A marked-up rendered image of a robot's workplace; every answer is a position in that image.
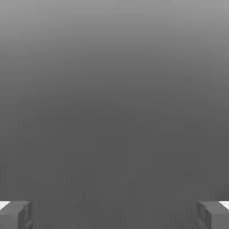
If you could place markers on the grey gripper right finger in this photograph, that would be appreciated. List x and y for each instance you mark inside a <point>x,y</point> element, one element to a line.
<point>216,216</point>

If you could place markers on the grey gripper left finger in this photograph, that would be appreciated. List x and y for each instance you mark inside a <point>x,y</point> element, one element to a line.
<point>12,216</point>

